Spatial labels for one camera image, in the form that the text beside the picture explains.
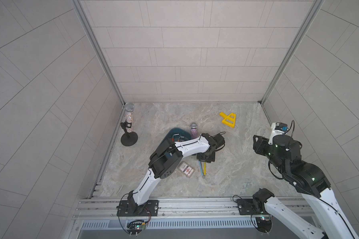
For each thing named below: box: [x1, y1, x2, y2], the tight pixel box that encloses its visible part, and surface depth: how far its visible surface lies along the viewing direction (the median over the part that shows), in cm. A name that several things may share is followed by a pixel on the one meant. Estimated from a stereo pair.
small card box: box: [177, 160, 196, 178], surface depth 84 cm
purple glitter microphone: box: [190, 123, 197, 139], surface depth 99 cm
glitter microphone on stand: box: [124, 102, 135, 133], surface depth 81 cm
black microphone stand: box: [120, 119, 139, 147], surface depth 96 cm
